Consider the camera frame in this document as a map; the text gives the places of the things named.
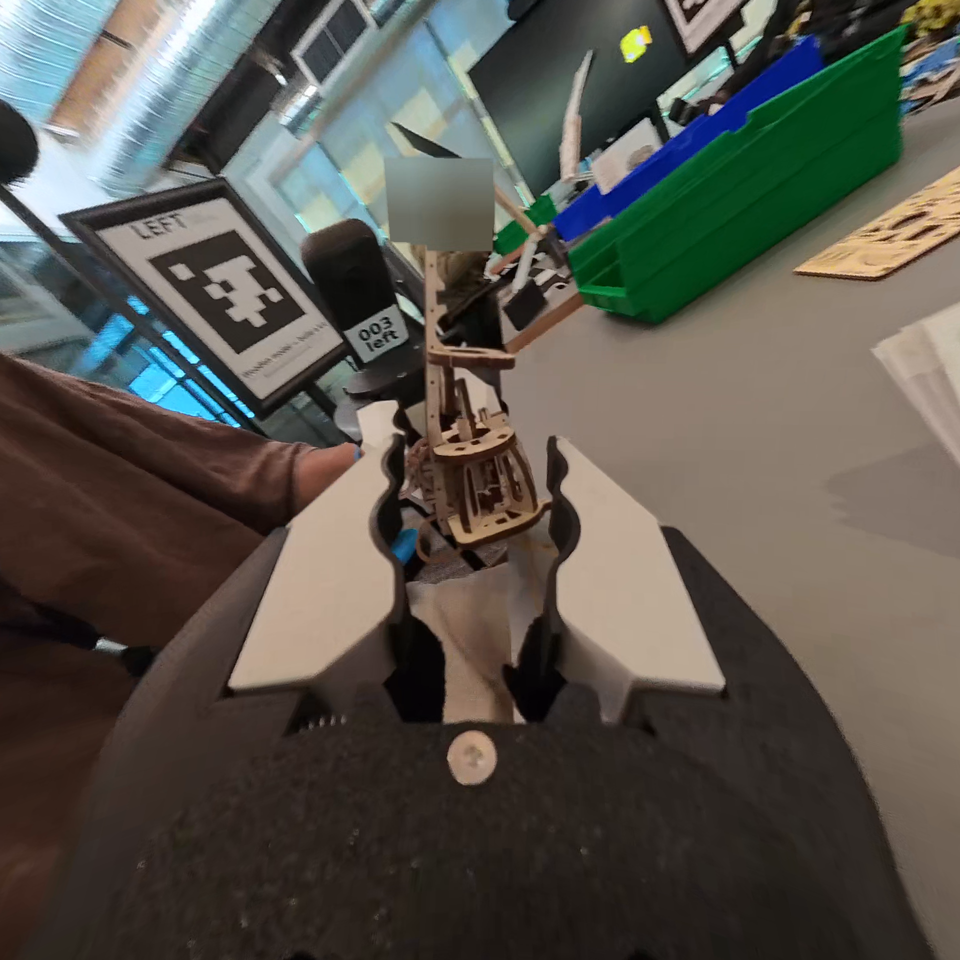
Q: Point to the small green bin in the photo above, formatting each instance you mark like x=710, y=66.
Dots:
x=525, y=225

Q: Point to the blue plastic bin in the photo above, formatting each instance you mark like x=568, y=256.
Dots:
x=780, y=79

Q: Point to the white desk stand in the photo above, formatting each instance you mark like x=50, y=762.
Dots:
x=525, y=292

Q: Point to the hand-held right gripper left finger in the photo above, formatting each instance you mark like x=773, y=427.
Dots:
x=322, y=600

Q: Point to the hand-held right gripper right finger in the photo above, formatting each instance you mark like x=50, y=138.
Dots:
x=630, y=600

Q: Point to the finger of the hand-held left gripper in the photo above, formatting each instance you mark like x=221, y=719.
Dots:
x=377, y=424

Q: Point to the person's left forearm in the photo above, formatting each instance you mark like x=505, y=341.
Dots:
x=322, y=461

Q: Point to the small blue object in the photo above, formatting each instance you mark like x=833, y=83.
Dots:
x=405, y=544

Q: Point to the green plastic bin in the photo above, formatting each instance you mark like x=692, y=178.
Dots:
x=712, y=195

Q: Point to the white photo sheet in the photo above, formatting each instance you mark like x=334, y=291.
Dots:
x=630, y=154

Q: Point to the white paper stand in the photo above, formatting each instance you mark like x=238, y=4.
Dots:
x=576, y=120

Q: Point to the wooden parts sheet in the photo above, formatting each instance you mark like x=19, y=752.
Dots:
x=885, y=240

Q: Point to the silver ventilation duct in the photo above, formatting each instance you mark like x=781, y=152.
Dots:
x=67, y=37

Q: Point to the large black monitor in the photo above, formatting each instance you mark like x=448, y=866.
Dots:
x=540, y=90

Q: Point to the wooden model assembly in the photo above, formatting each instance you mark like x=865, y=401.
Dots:
x=480, y=487

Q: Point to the white vent grille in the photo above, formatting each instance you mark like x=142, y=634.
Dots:
x=334, y=37

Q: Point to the yellow sticker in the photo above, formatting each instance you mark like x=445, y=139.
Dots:
x=636, y=43

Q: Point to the black framed tag sign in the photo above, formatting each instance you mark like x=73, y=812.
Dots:
x=705, y=19
x=225, y=292

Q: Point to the instruction booklet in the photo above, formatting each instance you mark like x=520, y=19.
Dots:
x=930, y=375

